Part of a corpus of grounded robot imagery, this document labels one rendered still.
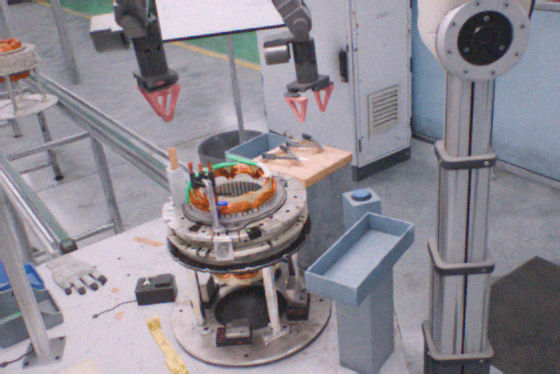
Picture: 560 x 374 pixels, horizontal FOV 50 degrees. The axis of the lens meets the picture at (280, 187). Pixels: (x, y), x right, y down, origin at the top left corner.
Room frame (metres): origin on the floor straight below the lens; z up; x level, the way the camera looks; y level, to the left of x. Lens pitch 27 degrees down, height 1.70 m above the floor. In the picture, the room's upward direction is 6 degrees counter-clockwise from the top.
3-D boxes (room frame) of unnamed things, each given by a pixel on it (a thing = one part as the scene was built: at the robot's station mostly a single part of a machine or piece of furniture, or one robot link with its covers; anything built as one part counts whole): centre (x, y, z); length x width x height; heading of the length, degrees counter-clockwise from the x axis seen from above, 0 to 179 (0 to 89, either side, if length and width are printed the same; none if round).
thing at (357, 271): (0.97, -0.15, 0.92); 0.25 x 0.11 x 0.28; 142
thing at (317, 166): (1.43, -0.06, 1.05); 0.20 x 0.19 x 0.02; 43
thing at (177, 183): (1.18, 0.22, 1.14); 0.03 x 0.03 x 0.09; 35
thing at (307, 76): (1.47, -0.10, 1.28); 0.10 x 0.07 x 0.07; 133
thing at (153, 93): (1.17, 0.22, 1.35); 0.07 x 0.07 x 0.09; 27
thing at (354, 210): (1.24, -0.19, 0.91); 0.07 x 0.07 x 0.25; 12
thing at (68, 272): (1.43, 0.60, 0.79); 0.24 x 0.12 x 0.02; 32
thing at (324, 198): (1.43, -0.06, 0.91); 0.19 x 0.19 x 0.26; 43
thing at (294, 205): (1.17, 0.10, 1.09); 0.32 x 0.32 x 0.01
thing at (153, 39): (1.18, 0.23, 1.48); 0.07 x 0.06 x 0.07; 84
